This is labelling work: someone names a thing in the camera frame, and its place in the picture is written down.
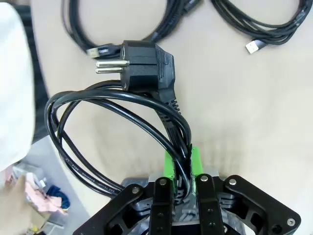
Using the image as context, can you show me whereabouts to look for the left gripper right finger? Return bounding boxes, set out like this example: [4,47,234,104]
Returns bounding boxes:
[190,146,302,235]

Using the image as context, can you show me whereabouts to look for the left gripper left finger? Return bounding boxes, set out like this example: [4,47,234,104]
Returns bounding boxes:
[72,149,178,235]

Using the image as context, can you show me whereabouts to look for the black cable with Schuko plug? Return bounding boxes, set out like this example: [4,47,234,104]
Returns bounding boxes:
[44,40,196,204]

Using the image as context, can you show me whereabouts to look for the black usb cable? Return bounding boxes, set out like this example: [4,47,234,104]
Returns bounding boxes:
[210,0,310,55]
[61,0,205,59]

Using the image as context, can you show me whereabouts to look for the blue cloth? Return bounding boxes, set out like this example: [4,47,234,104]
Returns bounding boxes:
[45,185,71,210]

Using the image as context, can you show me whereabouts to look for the light pink cloth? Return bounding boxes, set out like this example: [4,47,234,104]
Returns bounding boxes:
[24,180,63,215]

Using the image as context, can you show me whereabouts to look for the person in white sweatshirt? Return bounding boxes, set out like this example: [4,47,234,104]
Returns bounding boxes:
[0,2,36,172]

